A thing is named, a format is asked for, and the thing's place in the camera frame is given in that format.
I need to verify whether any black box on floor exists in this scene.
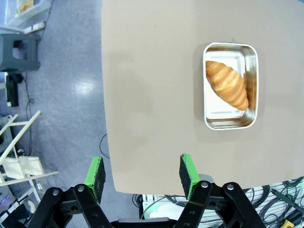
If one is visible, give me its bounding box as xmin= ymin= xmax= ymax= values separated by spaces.
xmin=5 ymin=73 xmax=24 ymax=108

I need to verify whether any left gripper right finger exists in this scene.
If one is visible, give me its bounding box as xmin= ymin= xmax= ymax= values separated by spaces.
xmin=175 ymin=153 xmax=267 ymax=228

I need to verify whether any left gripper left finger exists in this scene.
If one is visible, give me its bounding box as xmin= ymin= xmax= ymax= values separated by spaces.
xmin=27 ymin=156 xmax=113 ymax=228

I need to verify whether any thin black floor cable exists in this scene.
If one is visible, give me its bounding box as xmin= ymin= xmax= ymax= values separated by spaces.
xmin=23 ymin=70 xmax=35 ymax=156

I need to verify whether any rectangular steel container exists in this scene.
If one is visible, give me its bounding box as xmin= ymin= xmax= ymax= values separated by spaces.
xmin=202 ymin=42 xmax=259 ymax=130

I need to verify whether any clear plastic storage bin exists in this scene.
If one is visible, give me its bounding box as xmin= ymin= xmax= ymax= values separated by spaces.
xmin=4 ymin=0 xmax=52 ymax=27

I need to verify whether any white device under table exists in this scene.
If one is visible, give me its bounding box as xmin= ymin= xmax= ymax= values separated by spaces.
xmin=142 ymin=194 xmax=189 ymax=221

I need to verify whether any grey plastic step stool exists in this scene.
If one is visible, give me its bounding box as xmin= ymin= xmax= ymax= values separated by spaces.
xmin=0 ymin=33 xmax=41 ymax=72

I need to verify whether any white wooden folding rack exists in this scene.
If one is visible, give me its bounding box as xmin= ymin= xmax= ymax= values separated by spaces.
xmin=0 ymin=110 xmax=59 ymax=214

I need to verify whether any black floor cable loop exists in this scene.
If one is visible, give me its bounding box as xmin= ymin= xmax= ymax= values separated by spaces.
xmin=99 ymin=133 xmax=111 ymax=160

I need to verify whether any golden croissant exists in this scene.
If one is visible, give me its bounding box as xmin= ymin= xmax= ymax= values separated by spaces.
xmin=205 ymin=60 xmax=249 ymax=111

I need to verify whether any white power strip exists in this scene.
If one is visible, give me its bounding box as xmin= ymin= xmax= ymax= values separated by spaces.
xmin=22 ymin=21 xmax=47 ymax=34

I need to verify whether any bundle of black cables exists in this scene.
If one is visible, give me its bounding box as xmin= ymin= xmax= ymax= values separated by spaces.
xmin=244 ymin=176 xmax=304 ymax=228

